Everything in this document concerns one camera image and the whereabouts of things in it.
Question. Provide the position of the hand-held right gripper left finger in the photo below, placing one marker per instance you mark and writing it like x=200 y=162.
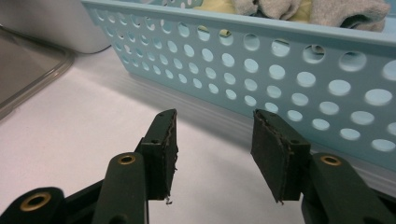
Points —
x=160 y=161

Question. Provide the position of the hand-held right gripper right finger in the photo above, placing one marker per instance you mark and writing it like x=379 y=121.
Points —
x=277 y=155

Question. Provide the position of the blue perforated plastic basket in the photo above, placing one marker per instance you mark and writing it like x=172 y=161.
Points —
x=258 y=59

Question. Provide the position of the grey sock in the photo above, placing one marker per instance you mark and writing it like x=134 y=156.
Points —
x=348 y=12
x=271 y=7

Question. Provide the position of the translucent grey box lid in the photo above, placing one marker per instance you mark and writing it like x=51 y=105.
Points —
x=25 y=68

